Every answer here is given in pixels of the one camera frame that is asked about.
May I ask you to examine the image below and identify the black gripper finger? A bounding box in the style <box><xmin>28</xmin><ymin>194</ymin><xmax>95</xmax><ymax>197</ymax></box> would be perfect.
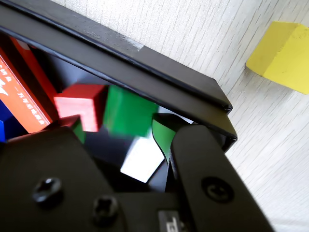
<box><xmin>0</xmin><ymin>115</ymin><xmax>129</xmax><ymax>232</ymax></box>
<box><xmin>151</xmin><ymin>112</ymin><xmax>276</xmax><ymax>232</ymax></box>

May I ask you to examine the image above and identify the red wooden cube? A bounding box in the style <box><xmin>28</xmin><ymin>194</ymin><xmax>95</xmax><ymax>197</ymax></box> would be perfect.
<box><xmin>53</xmin><ymin>83</ymin><xmax>108</xmax><ymax>132</ymax></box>

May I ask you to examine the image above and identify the green wooden cube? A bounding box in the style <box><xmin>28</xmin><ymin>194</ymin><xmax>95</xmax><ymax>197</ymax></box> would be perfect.
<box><xmin>102</xmin><ymin>85</ymin><xmax>159</xmax><ymax>139</ymax></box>

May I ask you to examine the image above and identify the yellow wooden cube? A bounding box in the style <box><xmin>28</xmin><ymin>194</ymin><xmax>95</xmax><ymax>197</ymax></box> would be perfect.
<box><xmin>246</xmin><ymin>21</ymin><xmax>309</xmax><ymax>95</ymax></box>

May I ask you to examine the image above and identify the black cardboard box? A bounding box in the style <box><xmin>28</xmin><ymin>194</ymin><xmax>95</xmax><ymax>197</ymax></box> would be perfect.
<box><xmin>0</xmin><ymin>0</ymin><xmax>239</xmax><ymax>194</ymax></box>

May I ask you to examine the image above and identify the blue wooden cube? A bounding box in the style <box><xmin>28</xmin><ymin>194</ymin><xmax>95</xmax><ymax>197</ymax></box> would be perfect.
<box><xmin>0</xmin><ymin>99</ymin><xmax>28</xmax><ymax>144</ymax></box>

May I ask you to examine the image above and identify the white rectangular block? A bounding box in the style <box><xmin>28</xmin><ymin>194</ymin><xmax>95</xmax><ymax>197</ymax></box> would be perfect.
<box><xmin>120</xmin><ymin>137</ymin><xmax>168</xmax><ymax>184</ymax></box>

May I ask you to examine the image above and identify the orange printed carton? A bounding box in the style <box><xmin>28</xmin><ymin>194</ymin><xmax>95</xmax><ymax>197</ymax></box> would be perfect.
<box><xmin>0</xmin><ymin>36</ymin><xmax>59</xmax><ymax>134</ymax></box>

